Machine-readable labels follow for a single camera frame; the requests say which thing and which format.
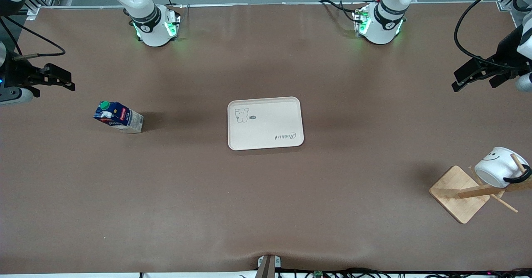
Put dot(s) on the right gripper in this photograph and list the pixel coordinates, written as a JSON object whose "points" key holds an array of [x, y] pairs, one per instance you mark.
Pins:
{"points": [[17, 75]]}

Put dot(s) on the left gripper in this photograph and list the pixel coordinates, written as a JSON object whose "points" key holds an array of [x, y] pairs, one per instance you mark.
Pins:
{"points": [[503, 60]]}

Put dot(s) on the blue milk carton green cap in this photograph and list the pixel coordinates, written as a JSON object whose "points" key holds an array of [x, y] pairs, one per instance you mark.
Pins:
{"points": [[120, 118]]}

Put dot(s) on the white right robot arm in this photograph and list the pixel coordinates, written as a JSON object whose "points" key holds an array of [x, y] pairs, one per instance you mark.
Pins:
{"points": [[151, 33]]}

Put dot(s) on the wooden cup rack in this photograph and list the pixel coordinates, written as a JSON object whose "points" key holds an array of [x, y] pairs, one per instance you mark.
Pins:
{"points": [[457, 195]]}

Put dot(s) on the brown table cover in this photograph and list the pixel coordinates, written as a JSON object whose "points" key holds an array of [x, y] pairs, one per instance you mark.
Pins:
{"points": [[166, 207]]}

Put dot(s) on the beige rectangular tray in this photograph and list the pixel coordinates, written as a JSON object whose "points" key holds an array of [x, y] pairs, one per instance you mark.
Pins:
{"points": [[270, 124]]}

